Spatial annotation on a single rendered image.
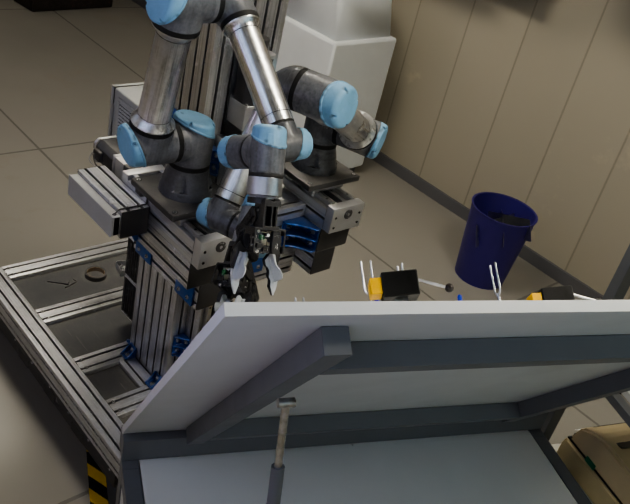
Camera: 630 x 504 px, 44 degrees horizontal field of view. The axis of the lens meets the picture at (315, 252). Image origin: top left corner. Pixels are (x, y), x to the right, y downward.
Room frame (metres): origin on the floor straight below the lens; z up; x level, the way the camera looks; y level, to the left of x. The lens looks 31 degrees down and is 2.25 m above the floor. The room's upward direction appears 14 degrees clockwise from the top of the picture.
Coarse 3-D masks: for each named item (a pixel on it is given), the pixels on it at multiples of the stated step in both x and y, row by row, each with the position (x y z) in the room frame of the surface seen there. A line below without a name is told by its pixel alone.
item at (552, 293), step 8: (544, 288) 1.20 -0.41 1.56; (552, 288) 1.20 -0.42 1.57; (560, 288) 1.20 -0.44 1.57; (568, 288) 1.20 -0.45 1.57; (544, 296) 1.18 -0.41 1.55; (552, 296) 1.19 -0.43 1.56; (560, 296) 1.19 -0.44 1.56; (568, 296) 1.19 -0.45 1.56; (576, 296) 1.21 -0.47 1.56; (584, 296) 1.21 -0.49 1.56
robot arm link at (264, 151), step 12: (252, 132) 1.51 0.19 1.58; (264, 132) 1.49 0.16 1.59; (276, 132) 1.49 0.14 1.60; (252, 144) 1.49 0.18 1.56; (264, 144) 1.48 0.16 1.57; (276, 144) 1.48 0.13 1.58; (252, 156) 1.47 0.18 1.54; (264, 156) 1.46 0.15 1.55; (276, 156) 1.47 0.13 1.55; (252, 168) 1.46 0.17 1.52; (264, 168) 1.45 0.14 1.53; (276, 168) 1.46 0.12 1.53
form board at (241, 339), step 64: (256, 320) 0.76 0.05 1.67; (320, 320) 0.80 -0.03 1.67; (384, 320) 0.84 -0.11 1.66; (448, 320) 0.88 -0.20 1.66; (512, 320) 0.93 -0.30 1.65; (576, 320) 0.98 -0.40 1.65; (192, 384) 0.98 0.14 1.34; (320, 384) 1.11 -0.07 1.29; (384, 384) 1.19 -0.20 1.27; (448, 384) 1.28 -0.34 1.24; (512, 384) 1.38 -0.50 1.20
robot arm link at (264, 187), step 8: (248, 176) 1.46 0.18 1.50; (256, 176) 1.45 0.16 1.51; (248, 184) 1.45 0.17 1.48; (256, 184) 1.44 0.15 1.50; (264, 184) 1.44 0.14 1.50; (272, 184) 1.44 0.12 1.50; (280, 184) 1.46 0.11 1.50; (248, 192) 1.44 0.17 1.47; (256, 192) 1.43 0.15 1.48; (264, 192) 1.43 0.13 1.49; (272, 192) 1.44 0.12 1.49; (280, 192) 1.46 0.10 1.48
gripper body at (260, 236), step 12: (264, 204) 1.41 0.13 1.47; (276, 204) 1.42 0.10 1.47; (264, 216) 1.39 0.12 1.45; (276, 216) 1.42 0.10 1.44; (252, 228) 1.38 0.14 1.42; (264, 228) 1.38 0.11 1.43; (276, 228) 1.40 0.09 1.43; (252, 240) 1.39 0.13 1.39; (264, 240) 1.39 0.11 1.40; (276, 240) 1.39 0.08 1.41; (252, 252) 1.38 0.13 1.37; (264, 252) 1.38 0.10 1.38; (276, 252) 1.38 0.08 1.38
